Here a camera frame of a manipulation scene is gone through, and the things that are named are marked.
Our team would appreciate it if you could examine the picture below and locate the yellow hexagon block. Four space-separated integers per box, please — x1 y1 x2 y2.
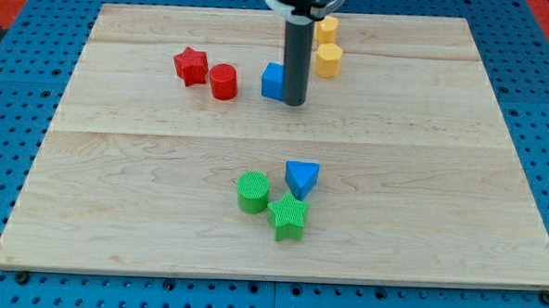
313 43 343 78

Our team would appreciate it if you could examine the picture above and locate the blue cube block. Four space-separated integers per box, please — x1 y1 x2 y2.
261 62 284 101

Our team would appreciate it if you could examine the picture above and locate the green star block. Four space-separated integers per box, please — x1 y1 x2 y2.
266 192 310 241

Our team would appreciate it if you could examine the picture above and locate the red cylinder block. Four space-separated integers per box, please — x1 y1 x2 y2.
210 63 238 101

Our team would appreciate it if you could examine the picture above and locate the yellow block rear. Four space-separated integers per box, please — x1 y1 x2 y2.
313 16 339 44

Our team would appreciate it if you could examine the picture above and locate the robot arm flange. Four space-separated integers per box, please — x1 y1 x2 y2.
265 0 345 24

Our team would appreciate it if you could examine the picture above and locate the green cylinder block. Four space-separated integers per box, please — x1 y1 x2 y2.
236 171 270 214

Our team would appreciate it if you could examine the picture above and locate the wooden board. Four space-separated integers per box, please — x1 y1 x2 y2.
0 4 549 290

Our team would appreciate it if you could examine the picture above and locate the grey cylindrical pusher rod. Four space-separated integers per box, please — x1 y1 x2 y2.
283 16 314 107

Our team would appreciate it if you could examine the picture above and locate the blue triangle block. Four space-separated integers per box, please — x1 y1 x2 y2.
285 161 320 200

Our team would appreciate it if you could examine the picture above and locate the red star block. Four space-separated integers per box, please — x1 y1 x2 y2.
172 46 209 87

